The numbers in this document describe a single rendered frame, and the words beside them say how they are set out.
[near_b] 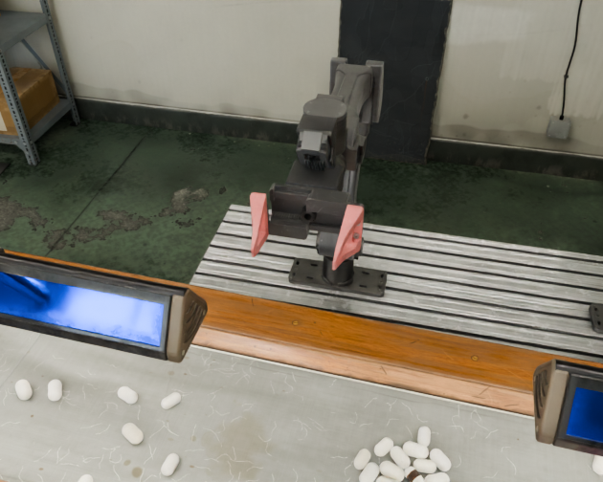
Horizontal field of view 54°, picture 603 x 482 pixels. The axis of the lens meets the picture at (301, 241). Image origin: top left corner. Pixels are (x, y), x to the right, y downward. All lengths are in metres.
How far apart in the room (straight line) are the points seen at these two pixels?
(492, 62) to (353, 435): 2.02
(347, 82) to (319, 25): 1.69
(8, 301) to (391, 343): 0.59
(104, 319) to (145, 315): 0.05
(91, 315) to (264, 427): 0.38
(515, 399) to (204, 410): 0.48
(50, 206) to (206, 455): 1.97
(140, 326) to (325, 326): 0.46
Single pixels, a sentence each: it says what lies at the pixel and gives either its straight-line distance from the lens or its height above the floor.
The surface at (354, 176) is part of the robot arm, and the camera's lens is 1.11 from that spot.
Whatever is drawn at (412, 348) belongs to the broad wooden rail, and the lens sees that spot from 1.01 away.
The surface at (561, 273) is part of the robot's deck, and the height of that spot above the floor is 0.67.
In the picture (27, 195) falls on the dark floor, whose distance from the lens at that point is 2.87.
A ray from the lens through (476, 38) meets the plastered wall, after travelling 2.65.
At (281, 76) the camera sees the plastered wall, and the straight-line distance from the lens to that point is 2.82.
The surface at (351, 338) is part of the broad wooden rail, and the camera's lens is 1.01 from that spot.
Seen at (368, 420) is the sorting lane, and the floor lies 0.74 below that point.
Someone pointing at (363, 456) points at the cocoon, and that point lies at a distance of 0.90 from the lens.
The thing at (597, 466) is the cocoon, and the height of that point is 0.76.
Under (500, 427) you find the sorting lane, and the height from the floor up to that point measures 0.74.
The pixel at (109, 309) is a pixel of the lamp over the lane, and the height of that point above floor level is 1.08.
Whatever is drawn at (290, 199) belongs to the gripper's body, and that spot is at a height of 1.09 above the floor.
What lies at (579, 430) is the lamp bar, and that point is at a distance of 0.61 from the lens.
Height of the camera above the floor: 1.54
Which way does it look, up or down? 41 degrees down
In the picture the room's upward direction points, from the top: straight up
